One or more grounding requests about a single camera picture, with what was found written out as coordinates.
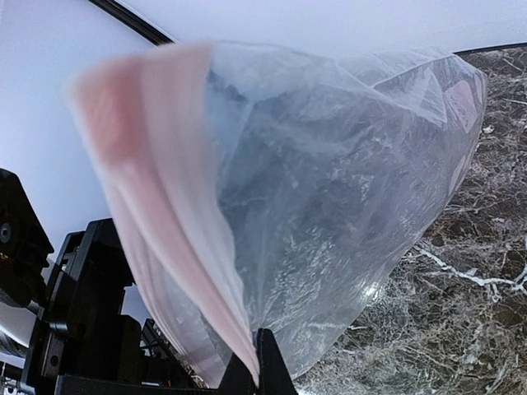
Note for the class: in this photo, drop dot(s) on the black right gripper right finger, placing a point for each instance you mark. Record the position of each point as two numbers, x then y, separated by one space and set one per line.
274 378

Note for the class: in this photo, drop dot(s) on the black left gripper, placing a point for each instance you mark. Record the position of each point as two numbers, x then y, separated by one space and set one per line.
81 342

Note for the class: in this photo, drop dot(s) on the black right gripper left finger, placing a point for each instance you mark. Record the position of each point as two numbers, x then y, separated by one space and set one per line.
236 380

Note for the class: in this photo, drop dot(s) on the clear zip top bag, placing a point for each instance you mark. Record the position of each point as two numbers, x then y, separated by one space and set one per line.
254 186

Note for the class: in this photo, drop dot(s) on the black frame post left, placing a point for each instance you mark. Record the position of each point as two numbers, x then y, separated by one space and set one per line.
133 21

